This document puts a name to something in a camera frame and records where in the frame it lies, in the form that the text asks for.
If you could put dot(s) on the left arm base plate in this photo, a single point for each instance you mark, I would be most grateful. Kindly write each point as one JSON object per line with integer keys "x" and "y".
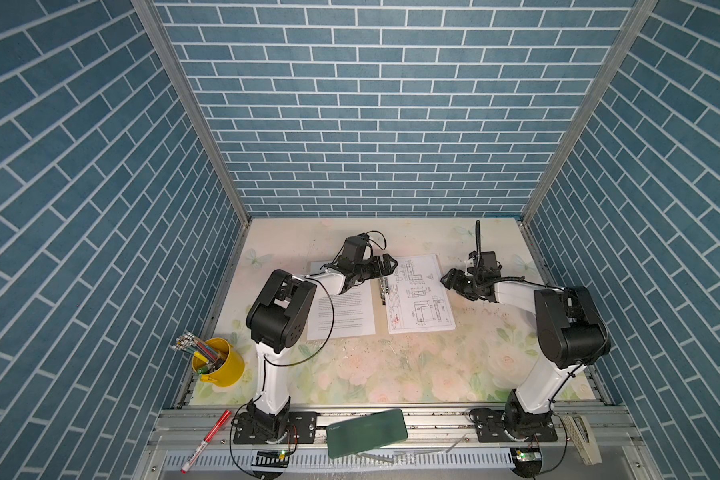
{"x": 261, "y": 428}

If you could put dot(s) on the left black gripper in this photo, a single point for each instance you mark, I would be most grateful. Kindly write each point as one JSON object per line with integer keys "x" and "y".
{"x": 386, "y": 269}

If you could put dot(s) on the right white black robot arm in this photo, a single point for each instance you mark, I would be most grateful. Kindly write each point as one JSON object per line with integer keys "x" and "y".
{"x": 570, "y": 333}

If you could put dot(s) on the beige paper folder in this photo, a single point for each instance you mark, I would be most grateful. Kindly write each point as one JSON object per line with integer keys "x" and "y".
{"x": 411, "y": 300}

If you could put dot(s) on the yellow pencil cup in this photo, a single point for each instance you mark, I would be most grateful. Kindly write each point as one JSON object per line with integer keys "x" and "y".
{"x": 226, "y": 372}

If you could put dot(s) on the technical drawing sheet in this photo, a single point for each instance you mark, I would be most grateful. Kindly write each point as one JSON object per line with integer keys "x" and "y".
{"x": 415, "y": 299}

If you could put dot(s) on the metal folder clip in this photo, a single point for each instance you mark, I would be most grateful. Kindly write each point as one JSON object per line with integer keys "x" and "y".
{"x": 384, "y": 289}

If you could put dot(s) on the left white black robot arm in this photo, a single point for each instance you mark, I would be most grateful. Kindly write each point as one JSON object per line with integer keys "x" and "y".
{"x": 279, "y": 315}

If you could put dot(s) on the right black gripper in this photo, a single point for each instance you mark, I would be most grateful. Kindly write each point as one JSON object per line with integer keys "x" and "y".
{"x": 454, "y": 280}

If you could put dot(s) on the red white marker pen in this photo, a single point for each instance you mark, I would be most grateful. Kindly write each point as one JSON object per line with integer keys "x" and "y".
{"x": 218, "y": 425}

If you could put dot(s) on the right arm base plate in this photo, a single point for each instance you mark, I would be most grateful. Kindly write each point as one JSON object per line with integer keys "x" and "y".
{"x": 516, "y": 426}

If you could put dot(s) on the printed text sheet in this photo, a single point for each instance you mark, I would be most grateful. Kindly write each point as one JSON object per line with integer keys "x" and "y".
{"x": 351, "y": 314}

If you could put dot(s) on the green phone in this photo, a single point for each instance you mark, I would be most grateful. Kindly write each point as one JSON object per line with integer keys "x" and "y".
{"x": 365, "y": 433}

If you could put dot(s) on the coloured pencils bundle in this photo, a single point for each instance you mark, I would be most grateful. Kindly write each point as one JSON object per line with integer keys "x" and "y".
{"x": 209, "y": 358}

